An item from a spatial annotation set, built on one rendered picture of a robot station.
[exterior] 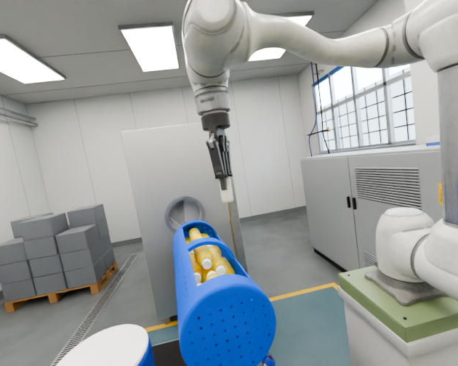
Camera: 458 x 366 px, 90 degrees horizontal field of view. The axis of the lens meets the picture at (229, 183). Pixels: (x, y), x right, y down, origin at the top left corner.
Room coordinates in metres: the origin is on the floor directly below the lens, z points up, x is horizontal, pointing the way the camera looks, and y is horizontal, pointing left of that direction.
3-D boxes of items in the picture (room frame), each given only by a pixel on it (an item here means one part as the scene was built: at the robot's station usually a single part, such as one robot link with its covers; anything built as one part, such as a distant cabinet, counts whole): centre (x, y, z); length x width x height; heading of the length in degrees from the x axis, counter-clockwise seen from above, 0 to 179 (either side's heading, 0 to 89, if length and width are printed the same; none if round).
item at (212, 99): (0.62, 0.01, 1.73); 0.09 x 0.09 x 0.06
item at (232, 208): (1.71, 0.00, 0.85); 0.06 x 0.06 x 1.70; 14
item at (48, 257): (3.47, 2.73, 0.59); 1.20 x 0.80 x 1.19; 98
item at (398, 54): (0.67, -0.55, 1.82); 0.18 x 0.14 x 0.13; 97
